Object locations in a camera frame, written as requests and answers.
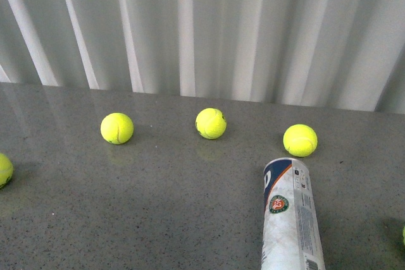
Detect clear plastic tennis ball can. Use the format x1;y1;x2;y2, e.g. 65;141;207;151
261;157;325;269

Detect white pleated curtain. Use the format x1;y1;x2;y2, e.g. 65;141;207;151
1;0;404;113

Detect yellow tennis ball far left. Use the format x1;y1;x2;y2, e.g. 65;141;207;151
0;153;14;188

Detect yellow tennis ball centre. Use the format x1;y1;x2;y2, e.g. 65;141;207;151
196;108;227;140

